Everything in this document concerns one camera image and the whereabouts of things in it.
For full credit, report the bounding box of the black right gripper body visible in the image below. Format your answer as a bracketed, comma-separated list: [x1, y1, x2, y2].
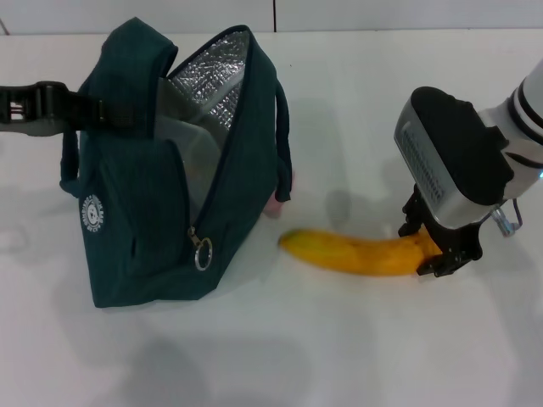
[423, 219, 485, 263]

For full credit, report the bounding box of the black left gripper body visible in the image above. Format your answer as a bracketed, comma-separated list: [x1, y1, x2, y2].
[0, 80, 81, 138]

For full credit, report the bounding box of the yellow banana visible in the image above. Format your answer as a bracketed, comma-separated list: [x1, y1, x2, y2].
[278, 227, 442, 280]

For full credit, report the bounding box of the dark teal insulated lunch bag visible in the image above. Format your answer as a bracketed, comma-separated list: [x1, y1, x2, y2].
[59, 16, 294, 313]

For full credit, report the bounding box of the pink peach toy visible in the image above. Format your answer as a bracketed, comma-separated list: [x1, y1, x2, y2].
[266, 169, 297, 220]

